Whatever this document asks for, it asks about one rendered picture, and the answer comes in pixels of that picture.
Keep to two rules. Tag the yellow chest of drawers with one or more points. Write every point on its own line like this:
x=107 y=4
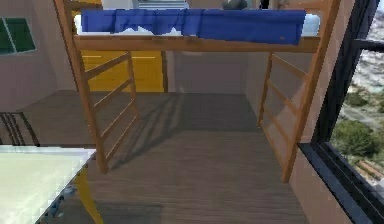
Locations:
x=146 y=71

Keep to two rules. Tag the blue blanket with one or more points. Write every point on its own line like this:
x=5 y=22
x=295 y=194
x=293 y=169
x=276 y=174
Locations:
x=233 y=25

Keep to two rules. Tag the grey pillow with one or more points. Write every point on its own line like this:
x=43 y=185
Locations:
x=234 y=4

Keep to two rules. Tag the large black framed window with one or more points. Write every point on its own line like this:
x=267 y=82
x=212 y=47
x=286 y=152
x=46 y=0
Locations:
x=353 y=110

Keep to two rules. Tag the pale top yellow leg table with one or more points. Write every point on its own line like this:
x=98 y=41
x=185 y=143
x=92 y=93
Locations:
x=33 y=183

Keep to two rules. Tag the wooden loft bed frame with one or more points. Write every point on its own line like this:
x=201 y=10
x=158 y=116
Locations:
x=196 y=44

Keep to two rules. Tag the green window with pale frame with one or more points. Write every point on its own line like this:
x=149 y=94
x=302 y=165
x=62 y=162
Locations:
x=18 y=35

